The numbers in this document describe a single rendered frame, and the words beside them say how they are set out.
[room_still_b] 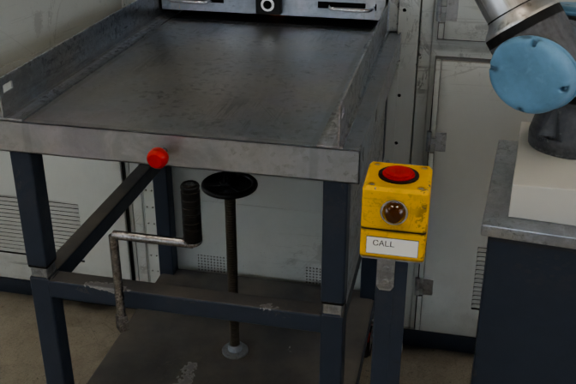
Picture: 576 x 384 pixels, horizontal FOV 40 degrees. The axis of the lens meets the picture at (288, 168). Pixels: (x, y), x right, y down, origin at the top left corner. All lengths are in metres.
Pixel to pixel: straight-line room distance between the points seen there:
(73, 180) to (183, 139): 0.97
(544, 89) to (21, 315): 1.68
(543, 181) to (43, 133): 0.79
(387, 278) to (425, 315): 1.08
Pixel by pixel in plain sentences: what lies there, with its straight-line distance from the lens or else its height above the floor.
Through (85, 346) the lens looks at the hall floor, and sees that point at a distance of 2.23.
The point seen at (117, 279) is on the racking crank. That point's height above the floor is 0.58.
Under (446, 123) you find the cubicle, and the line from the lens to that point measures 1.86.
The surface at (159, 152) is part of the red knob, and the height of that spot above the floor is 0.83.
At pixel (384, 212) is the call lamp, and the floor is 0.87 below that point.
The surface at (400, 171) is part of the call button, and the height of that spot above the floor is 0.91.
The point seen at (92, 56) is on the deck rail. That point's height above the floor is 0.86.
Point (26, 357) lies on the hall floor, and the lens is 2.24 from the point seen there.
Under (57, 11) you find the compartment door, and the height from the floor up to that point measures 0.92.
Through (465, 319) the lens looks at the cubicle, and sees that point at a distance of 2.11.
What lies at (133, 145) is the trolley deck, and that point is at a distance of 1.28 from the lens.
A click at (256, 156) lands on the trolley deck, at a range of 1.22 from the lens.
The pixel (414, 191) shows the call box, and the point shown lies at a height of 0.90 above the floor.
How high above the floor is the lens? 1.31
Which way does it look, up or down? 25 degrees down
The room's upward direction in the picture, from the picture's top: straight up
